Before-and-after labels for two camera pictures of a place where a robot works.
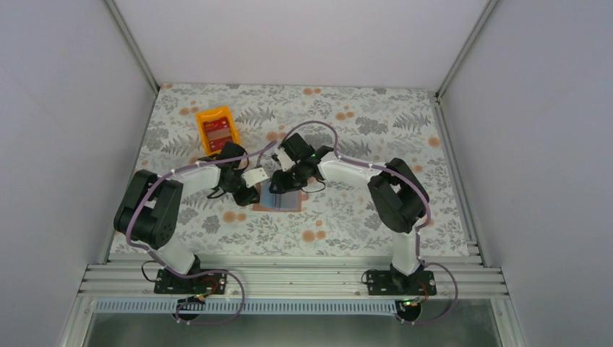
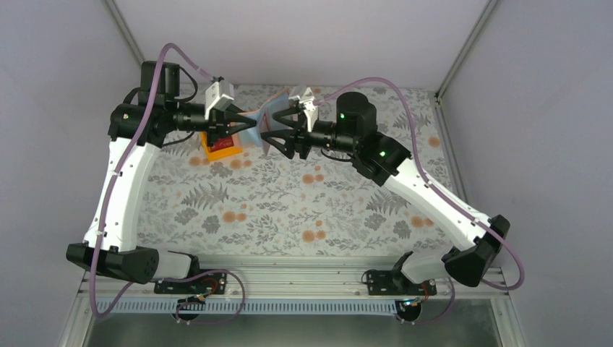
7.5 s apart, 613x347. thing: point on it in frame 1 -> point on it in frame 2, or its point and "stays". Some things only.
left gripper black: [246, 195] -> [215, 124]
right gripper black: [281, 180] -> [303, 139]
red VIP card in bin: [217, 139] stays
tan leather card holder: [288, 202] -> [265, 123]
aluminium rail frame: [295, 285] stays
